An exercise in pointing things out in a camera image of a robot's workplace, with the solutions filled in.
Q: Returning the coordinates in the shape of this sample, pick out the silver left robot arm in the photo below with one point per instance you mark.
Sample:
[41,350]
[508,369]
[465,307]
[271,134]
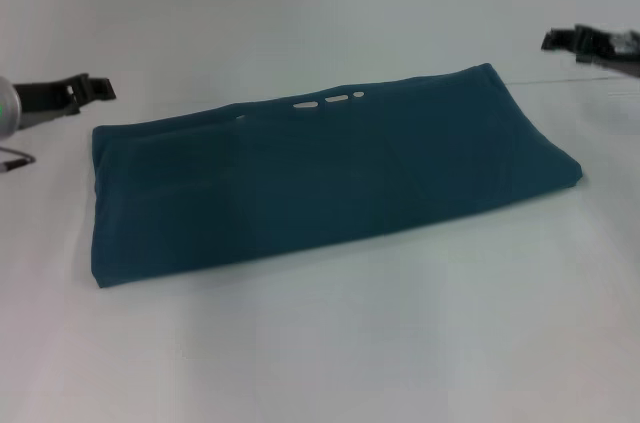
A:
[9,110]

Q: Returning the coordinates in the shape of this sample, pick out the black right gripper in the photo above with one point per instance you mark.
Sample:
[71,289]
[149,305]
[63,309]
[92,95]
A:
[607,43]

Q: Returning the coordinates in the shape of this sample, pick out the blue t-shirt with white print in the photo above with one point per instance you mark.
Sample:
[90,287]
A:
[320,178]

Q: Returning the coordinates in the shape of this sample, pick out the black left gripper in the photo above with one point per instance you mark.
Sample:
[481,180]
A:
[50,95]

